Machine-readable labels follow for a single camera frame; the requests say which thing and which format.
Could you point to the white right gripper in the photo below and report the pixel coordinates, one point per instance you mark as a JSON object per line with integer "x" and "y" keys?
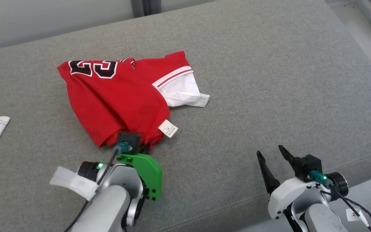
{"x": 288, "y": 193}

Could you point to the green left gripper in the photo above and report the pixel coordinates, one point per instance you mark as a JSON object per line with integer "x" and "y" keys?
{"x": 148, "y": 174}

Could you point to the red basketball jersey white sleeves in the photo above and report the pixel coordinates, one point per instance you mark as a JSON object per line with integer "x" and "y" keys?
{"x": 114, "y": 96}

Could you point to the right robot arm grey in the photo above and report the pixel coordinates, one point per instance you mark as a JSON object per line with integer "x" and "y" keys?
{"x": 320, "y": 219}

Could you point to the white tape label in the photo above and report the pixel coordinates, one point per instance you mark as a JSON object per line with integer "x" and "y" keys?
{"x": 72, "y": 182}

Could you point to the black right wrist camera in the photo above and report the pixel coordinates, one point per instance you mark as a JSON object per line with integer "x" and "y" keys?
{"x": 308, "y": 166}

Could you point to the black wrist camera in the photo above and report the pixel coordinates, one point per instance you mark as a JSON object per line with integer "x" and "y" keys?
{"x": 132, "y": 138}
{"x": 308, "y": 166}

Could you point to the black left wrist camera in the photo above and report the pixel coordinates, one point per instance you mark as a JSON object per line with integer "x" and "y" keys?
{"x": 132, "y": 138}

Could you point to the dark grey double post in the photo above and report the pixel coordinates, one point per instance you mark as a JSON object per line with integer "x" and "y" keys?
{"x": 147, "y": 6}

